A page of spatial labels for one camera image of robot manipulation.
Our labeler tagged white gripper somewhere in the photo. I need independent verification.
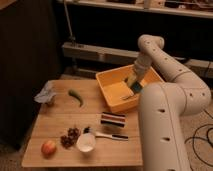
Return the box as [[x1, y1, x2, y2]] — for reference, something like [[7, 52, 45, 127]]
[[133, 53, 152, 82]]

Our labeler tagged yellow plastic tray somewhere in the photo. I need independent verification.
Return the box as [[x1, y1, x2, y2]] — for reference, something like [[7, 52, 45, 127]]
[[95, 64, 164, 114]]

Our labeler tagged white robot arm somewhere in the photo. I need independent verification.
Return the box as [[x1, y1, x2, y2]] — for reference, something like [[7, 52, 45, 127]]
[[133, 35, 211, 171]]

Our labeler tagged striped ceramic cup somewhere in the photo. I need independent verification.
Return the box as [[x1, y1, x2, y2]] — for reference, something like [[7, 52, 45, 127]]
[[100, 112, 125, 127]]

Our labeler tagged background shelf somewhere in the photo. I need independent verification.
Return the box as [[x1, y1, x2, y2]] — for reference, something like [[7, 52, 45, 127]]
[[56, 0, 213, 19]]

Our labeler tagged metal stand pole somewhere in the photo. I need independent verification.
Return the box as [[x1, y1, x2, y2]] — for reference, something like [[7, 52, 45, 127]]
[[63, 0, 76, 45]]

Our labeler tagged green chili pepper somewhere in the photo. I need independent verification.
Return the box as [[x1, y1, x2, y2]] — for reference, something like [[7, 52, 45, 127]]
[[68, 89, 84, 107]]

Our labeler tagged wooden board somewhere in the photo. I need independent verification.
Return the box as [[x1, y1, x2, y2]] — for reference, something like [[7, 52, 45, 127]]
[[22, 80, 143, 168]]

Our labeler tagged white bowl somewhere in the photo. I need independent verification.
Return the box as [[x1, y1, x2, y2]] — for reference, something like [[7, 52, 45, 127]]
[[76, 133, 96, 153]]

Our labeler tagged crumpled grey cloth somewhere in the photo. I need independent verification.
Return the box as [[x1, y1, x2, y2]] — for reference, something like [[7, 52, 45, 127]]
[[34, 81, 56, 105]]

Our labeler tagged bunch of red grapes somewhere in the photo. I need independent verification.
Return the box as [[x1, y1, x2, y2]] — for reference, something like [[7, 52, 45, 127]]
[[60, 127, 80, 148]]

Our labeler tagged red yellow apple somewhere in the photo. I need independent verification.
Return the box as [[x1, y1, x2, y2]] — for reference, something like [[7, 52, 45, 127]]
[[41, 140, 56, 156]]

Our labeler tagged grey metal rail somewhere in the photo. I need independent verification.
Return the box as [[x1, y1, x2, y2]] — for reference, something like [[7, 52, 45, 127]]
[[62, 42, 213, 79]]

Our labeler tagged black cable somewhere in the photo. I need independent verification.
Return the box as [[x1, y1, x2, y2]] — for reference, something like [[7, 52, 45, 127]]
[[183, 108, 213, 168]]

